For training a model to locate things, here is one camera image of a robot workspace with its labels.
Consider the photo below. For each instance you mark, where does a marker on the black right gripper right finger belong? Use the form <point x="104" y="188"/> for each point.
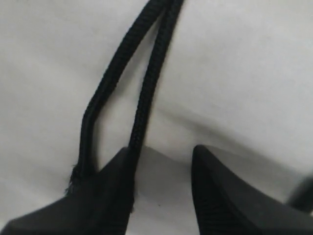
<point x="227" y="205"/>

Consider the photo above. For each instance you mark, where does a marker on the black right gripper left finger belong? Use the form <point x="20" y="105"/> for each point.
<point x="101" y="206"/>

